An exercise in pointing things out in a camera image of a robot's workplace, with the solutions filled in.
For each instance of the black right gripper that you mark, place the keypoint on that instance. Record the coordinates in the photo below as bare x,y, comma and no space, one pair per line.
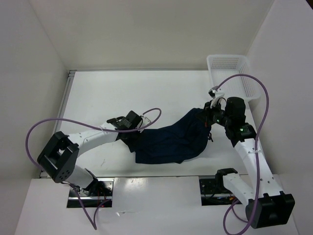
208,111

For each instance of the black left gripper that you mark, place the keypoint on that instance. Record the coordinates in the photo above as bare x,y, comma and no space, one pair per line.
137,137

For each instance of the navy blue shorts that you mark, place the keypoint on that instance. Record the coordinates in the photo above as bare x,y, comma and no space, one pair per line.
181,141

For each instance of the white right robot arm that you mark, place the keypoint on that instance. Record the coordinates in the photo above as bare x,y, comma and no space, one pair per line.
264,200

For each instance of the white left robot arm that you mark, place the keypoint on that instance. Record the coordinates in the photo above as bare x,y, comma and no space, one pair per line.
59,156

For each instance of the white plastic basket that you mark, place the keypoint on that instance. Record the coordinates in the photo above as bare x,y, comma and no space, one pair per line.
220,67

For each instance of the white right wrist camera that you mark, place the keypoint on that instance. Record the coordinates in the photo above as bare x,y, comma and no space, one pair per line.
216,94

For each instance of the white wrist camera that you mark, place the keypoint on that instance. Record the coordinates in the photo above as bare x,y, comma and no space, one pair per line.
216,94
145,121

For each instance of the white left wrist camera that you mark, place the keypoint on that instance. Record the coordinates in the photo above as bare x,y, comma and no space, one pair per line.
145,121

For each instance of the aluminium table edge rail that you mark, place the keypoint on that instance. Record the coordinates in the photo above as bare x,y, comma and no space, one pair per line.
62,108

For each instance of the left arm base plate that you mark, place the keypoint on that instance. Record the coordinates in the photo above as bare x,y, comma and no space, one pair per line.
101,195

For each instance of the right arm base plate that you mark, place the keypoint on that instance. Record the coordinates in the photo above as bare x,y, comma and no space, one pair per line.
212,194

